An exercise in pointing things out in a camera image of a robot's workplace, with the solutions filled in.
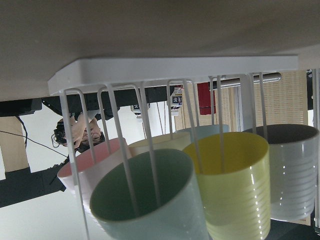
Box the white wire cup rack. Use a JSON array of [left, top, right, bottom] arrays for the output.
[[48, 55, 299, 240]]

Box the light blue cup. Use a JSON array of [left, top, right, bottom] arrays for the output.
[[176, 124, 229, 139]]

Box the yellow cup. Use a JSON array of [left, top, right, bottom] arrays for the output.
[[183, 132, 271, 240]]

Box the green cup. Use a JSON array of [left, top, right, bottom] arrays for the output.
[[90, 149, 209, 240]]

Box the pink cup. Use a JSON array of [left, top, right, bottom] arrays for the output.
[[56, 137, 131, 213]]

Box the cream cup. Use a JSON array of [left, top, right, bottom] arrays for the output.
[[128, 131, 191, 157]]

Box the person in grey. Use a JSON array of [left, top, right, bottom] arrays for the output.
[[51, 110, 106, 153]]

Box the metal tube black cap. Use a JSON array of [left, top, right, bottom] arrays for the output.
[[221, 72, 282, 89]]

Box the labelled bottle in wire holder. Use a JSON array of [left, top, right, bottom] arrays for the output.
[[170, 87, 183, 111]]

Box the red box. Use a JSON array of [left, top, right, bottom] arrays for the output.
[[197, 82, 212, 115]]

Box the grey cup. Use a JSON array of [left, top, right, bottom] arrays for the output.
[[256, 124, 320, 221]]

